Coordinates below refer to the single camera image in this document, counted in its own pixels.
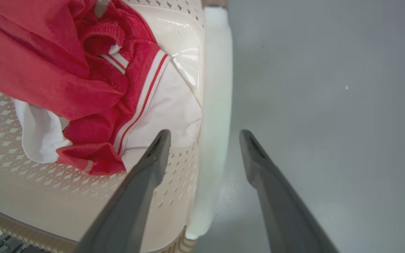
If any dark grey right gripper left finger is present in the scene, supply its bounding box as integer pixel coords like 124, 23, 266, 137
75, 129, 172, 253

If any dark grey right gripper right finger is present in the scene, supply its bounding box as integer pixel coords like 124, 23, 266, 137
239, 129, 340, 253

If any white perforated plastic laundry basket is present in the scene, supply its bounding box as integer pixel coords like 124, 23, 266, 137
0, 0, 233, 253

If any red and white garment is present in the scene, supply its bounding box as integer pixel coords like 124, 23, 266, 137
0, 0, 202, 176

